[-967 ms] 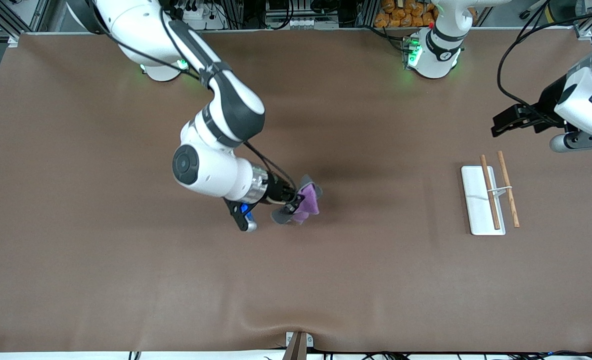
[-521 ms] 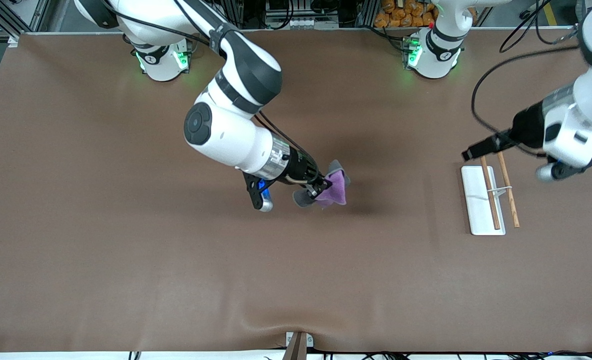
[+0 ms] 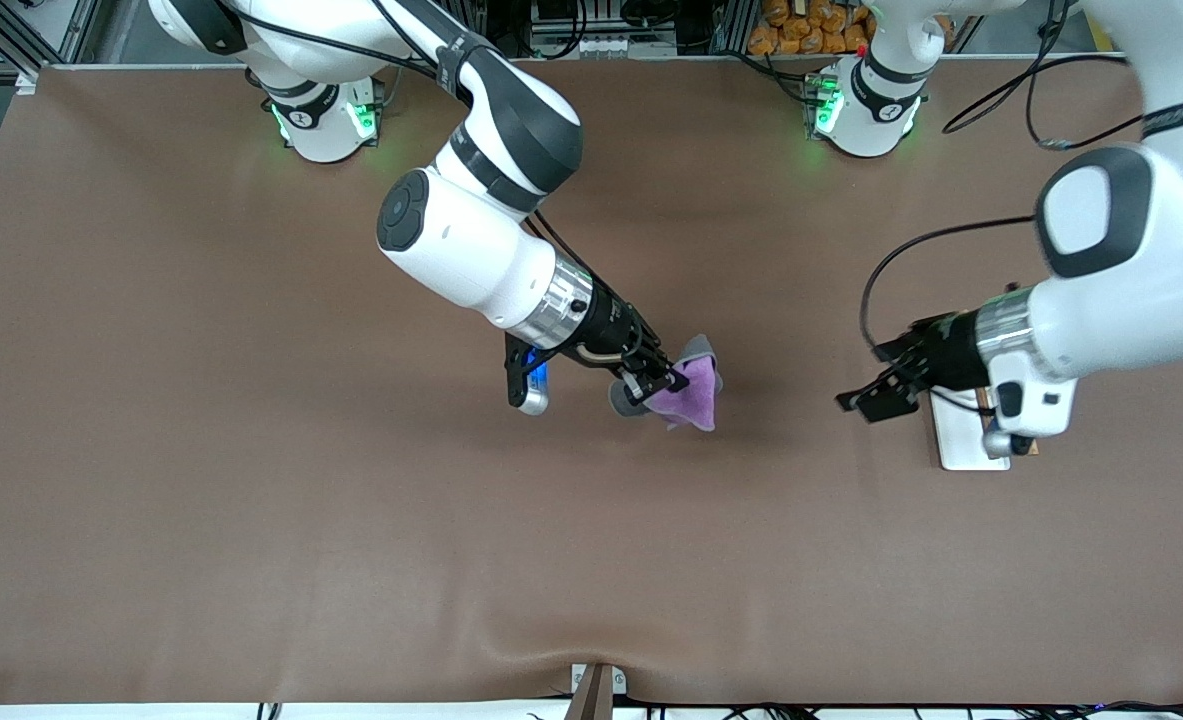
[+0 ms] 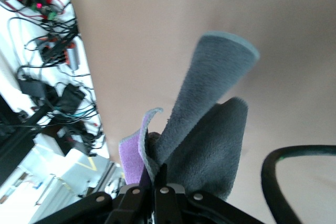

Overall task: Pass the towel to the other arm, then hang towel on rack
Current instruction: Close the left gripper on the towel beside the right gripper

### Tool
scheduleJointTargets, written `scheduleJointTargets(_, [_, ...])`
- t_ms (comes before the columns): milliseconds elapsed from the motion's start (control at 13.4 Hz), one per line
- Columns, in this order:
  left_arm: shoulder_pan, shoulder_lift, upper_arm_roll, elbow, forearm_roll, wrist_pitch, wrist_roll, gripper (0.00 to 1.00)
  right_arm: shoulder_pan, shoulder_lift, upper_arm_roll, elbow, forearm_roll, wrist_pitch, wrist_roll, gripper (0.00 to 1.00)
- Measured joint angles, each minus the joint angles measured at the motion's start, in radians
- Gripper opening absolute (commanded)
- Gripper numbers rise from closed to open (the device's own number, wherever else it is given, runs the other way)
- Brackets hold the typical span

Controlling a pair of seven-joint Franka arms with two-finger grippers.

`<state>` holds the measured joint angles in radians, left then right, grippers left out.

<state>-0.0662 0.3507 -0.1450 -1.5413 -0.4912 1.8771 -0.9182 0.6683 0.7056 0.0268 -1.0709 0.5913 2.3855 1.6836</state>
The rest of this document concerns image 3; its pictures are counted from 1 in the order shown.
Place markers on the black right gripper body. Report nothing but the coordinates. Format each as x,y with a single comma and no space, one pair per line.
611,319

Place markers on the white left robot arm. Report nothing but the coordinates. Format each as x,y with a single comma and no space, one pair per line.
1131,290

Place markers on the camera mount post bracket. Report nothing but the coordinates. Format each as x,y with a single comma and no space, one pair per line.
596,695

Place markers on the metal table corner bracket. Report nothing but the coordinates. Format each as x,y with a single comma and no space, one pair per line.
28,80

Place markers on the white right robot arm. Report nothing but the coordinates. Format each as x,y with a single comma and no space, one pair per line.
461,240

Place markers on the white rack base plate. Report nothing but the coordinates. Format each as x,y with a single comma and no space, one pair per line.
961,440

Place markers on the aluminium frame profile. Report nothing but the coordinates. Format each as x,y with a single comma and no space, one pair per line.
61,35

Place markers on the grey and purple towel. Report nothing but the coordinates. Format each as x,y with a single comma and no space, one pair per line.
691,395

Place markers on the white terminal block row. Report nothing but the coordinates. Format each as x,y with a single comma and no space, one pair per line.
601,46

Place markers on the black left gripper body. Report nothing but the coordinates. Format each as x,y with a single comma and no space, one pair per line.
947,357

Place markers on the brown table cover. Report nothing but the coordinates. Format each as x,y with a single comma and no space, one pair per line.
591,550

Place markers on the pile of orange packets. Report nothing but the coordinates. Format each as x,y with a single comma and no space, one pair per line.
801,35

